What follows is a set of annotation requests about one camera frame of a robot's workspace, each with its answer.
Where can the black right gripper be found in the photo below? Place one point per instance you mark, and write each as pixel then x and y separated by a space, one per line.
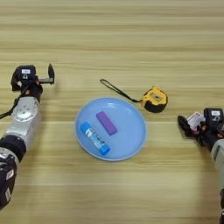
pixel 208 135

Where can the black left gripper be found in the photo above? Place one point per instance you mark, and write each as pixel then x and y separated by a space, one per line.
pixel 34 87

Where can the pink white small card box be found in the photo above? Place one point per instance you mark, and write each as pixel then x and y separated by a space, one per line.
pixel 196 119

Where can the yellow black tape measure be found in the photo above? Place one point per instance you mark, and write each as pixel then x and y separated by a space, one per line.
pixel 156 100

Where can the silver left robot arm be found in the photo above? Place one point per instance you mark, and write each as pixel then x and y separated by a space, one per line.
pixel 23 122

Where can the black box with white label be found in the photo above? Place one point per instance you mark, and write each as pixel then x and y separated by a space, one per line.
pixel 213 116
pixel 25 73

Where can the light blue round plate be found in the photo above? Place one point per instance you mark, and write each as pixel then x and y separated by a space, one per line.
pixel 128 140

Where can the blue glue stick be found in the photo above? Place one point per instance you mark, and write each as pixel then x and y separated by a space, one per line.
pixel 94 138

